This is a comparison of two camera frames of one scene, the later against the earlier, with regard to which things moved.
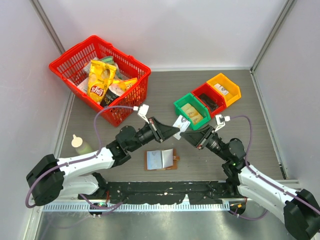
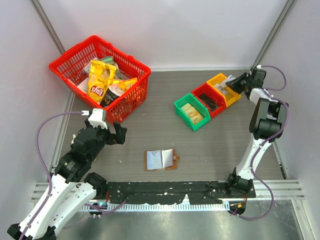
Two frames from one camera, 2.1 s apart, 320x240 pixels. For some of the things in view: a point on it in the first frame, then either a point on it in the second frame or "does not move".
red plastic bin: x=214 y=101 does not move
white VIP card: x=182 y=123 -> x=230 y=78
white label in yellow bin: x=221 y=89 does not move
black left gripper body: x=149 y=133 -> x=104 y=137
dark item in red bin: x=211 y=102 does not move
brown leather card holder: x=161 y=160 does not move
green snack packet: x=108 y=59 does not move
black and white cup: x=114 y=91 does not move
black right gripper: x=199 y=138 -> x=234 y=83
